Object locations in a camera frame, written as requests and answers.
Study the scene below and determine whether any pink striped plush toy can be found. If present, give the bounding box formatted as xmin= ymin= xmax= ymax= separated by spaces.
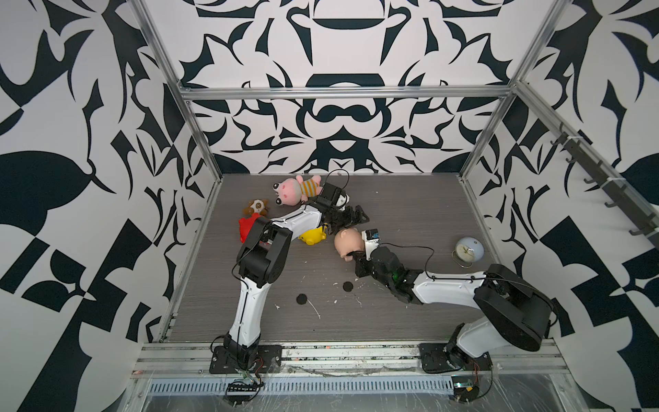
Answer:
xmin=273 ymin=175 xmax=322 ymax=206

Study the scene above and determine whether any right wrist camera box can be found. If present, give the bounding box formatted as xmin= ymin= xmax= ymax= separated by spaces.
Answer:
xmin=361 ymin=228 xmax=379 ymax=260

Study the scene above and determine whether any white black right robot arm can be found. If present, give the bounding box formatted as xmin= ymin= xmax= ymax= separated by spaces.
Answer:
xmin=348 ymin=245 xmax=554 ymax=363

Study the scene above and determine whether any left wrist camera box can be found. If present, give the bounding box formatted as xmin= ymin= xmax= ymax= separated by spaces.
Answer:
xmin=317 ymin=183 xmax=350 ymax=211

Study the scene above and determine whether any right base circuit board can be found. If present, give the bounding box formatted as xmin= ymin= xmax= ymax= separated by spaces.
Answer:
xmin=450 ymin=375 xmax=480 ymax=403

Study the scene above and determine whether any brown white small plush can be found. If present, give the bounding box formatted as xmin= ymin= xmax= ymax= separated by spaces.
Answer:
xmin=243 ymin=199 xmax=269 ymax=216

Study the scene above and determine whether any pink piggy bank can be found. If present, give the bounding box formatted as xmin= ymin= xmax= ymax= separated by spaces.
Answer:
xmin=334 ymin=228 xmax=366 ymax=262

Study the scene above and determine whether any base circuit board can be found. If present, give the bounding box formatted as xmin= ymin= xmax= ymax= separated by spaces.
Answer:
xmin=450 ymin=375 xmax=480 ymax=403
xmin=223 ymin=380 xmax=264 ymax=407

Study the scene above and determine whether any red piggy bank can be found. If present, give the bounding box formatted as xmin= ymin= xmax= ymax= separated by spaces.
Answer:
xmin=239 ymin=213 xmax=262 ymax=243

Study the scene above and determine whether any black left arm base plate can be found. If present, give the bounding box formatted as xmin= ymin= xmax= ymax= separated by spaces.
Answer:
xmin=209 ymin=345 xmax=283 ymax=374

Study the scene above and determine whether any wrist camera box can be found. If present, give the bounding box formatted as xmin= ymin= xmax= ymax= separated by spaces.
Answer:
xmin=317 ymin=183 xmax=350 ymax=211
xmin=361 ymin=228 xmax=379 ymax=260

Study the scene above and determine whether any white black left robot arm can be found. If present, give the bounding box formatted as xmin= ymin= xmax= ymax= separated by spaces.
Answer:
xmin=223 ymin=204 xmax=370 ymax=369

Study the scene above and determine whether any aluminium frame front rail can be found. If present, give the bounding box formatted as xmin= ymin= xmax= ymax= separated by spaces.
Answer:
xmin=130 ymin=340 xmax=569 ymax=379

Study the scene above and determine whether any black wall hook rail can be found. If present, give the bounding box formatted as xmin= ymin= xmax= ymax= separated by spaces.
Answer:
xmin=552 ymin=122 xmax=658 ymax=249

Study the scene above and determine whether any yellow piggy bank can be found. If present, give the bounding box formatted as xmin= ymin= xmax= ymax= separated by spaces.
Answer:
xmin=298 ymin=225 xmax=327 ymax=245

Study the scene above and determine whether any left base circuit board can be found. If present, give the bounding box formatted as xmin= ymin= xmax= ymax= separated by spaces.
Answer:
xmin=223 ymin=380 xmax=264 ymax=407

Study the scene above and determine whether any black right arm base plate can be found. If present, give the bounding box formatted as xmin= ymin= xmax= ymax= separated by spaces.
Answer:
xmin=418 ymin=343 xmax=493 ymax=374

